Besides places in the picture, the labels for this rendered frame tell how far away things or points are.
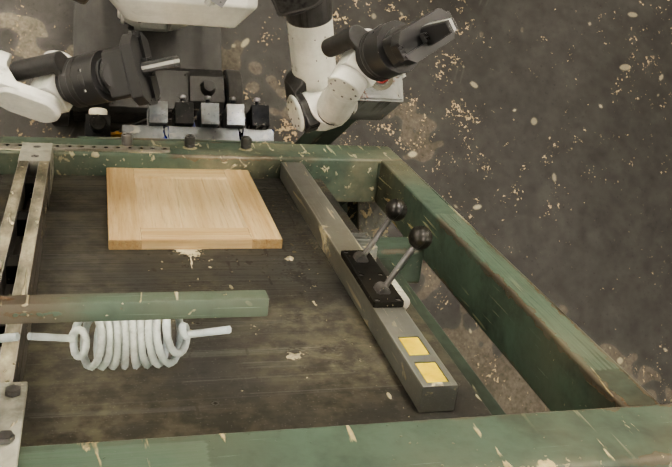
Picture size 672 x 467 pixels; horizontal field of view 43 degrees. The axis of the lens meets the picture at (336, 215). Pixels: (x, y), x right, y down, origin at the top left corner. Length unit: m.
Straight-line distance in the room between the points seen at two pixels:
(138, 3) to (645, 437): 1.08
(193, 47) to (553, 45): 1.41
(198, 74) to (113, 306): 1.97
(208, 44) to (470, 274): 1.50
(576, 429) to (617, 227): 2.42
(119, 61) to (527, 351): 0.81
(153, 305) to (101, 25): 2.05
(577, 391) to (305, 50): 0.83
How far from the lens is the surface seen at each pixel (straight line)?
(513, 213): 3.17
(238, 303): 0.81
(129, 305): 0.80
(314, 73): 1.71
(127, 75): 1.47
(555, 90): 3.37
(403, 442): 0.91
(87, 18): 2.80
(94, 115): 2.06
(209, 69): 2.77
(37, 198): 1.59
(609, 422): 1.03
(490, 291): 1.48
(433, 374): 1.16
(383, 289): 1.33
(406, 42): 1.35
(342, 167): 2.00
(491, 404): 1.30
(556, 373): 1.30
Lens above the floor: 2.77
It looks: 72 degrees down
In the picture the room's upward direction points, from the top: 59 degrees clockwise
